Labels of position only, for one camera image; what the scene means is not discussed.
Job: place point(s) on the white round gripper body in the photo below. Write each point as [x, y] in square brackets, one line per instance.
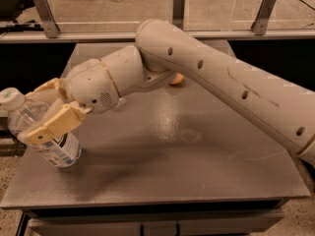
[88, 84]

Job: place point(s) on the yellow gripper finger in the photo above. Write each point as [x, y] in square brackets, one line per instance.
[56, 85]
[60, 119]

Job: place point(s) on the blue label plastic bottle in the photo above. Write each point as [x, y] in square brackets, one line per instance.
[23, 114]

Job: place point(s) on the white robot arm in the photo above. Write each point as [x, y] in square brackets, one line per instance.
[161, 51]

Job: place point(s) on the orange ball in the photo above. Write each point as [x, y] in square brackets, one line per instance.
[178, 79]

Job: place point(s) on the grey table cabinet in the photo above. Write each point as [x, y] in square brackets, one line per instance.
[241, 218]

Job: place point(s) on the left metal bracket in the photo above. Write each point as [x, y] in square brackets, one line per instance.
[48, 23]

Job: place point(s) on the metal bracket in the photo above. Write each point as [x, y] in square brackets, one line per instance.
[259, 26]
[178, 11]
[48, 23]

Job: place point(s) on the aluminium rail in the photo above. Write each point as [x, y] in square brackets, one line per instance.
[129, 36]

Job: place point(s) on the middle metal bracket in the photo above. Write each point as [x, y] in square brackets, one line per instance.
[178, 11]

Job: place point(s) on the right metal bracket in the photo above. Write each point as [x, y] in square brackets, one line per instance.
[259, 26]

